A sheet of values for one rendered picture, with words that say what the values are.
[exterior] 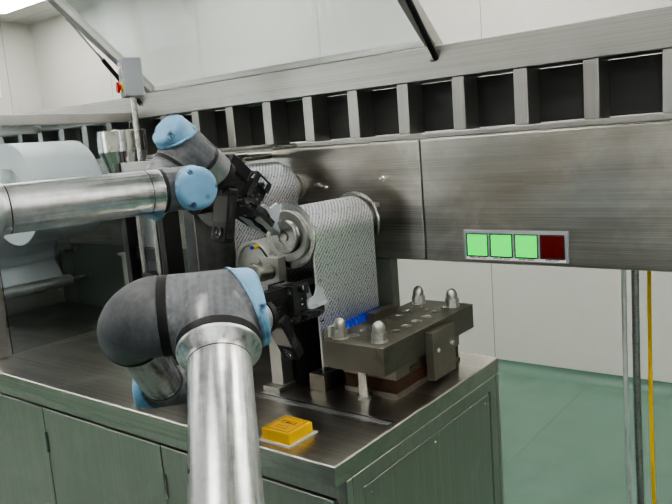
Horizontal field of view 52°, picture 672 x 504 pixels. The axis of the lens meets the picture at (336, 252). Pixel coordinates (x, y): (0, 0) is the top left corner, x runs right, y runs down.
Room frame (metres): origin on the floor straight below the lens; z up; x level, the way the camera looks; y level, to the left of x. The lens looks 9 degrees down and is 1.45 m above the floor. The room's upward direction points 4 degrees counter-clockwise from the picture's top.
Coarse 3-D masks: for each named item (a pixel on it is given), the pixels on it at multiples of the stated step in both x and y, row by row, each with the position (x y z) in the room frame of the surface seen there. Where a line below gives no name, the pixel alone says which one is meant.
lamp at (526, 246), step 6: (516, 240) 1.55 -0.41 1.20; (522, 240) 1.54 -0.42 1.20; (528, 240) 1.54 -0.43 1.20; (534, 240) 1.53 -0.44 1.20; (516, 246) 1.55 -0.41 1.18; (522, 246) 1.55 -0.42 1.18; (528, 246) 1.54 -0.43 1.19; (534, 246) 1.53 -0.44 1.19; (516, 252) 1.55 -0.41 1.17; (522, 252) 1.55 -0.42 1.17; (528, 252) 1.54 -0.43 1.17; (534, 252) 1.53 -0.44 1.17
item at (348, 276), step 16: (320, 256) 1.53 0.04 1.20; (336, 256) 1.58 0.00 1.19; (352, 256) 1.62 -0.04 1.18; (368, 256) 1.68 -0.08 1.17; (320, 272) 1.53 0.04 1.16; (336, 272) 1.57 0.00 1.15; (352, 272) 1.62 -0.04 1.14; (368, 272) 1.67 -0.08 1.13; (336, 288) 1.57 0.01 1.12; (352, 288) 1.62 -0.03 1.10; (368, 288) 1.67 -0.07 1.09; (336, 304) 1.57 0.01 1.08; (352, 304) 1.61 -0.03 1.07; (368, 304) 1.66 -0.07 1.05; (320, 320) 1.52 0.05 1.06
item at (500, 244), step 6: (492, 240) 1.59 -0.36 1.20; (498, 240) 1.58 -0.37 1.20; (504, 240) 1.57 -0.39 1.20; (510, 240) 1.56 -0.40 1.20; (492, 246) 1.59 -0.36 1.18; (498, 246) 1.58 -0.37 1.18; (504, 246) 1.57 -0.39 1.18; (510, 246) 1.56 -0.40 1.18; (492, 252) 1.59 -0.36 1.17; (498, 252) 1.58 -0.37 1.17; (504, 252) 1.57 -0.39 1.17; (510, 252) 1.56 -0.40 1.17
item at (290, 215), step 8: (280, 216) 1.55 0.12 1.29; (288, 216) 1.54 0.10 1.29; (296, 216) 1.52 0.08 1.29; (296, 224) 1.52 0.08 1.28; (304, 224) 1.51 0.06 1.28; (304, 232) 1.51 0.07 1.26; (304, 240) 1.51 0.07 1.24; (272, 248) 1.57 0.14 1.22; (304, 248) 1.51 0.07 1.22; (288, 256) 1.54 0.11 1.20; (296, 256) 1.53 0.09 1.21
